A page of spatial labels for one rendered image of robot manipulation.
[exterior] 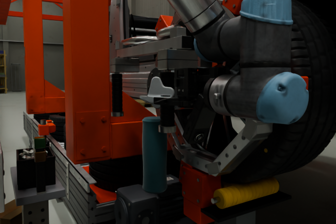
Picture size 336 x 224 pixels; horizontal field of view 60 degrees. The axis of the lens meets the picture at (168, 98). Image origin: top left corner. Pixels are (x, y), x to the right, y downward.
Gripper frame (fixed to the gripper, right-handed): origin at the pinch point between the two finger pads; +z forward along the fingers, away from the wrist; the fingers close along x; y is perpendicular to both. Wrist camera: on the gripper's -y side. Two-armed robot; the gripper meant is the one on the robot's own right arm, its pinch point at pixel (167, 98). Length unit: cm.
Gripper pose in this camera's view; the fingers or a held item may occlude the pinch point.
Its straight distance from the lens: 71.4
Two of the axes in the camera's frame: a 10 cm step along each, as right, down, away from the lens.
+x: -8.6, 0.3, -5.1
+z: -5.1, -0.6, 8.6
